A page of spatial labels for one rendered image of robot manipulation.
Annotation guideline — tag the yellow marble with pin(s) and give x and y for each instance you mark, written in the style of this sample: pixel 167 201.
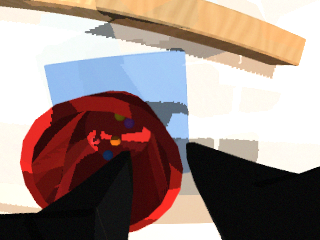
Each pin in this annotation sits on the yellow marble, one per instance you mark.
pixel 119 117

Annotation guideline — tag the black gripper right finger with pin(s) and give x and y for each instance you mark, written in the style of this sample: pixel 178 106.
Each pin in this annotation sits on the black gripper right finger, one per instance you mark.
pixel 250 201

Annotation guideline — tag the light wooden curved bar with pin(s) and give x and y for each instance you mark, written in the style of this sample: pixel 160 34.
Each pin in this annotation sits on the light wooden curved bar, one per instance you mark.
pixel 199 21

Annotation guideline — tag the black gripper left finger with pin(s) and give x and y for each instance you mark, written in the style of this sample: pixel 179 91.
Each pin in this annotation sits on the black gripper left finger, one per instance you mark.
pixel 97 209

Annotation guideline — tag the orange marble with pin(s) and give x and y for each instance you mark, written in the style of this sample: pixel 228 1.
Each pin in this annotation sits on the orange marble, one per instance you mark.
pixel 115 141

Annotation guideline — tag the dark blue marble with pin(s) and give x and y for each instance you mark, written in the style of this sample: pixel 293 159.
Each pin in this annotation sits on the dark blue marble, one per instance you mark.
pixel 107 155

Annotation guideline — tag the red marble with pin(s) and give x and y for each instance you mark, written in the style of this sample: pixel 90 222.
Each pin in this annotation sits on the red marble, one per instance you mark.
pixel 95 141

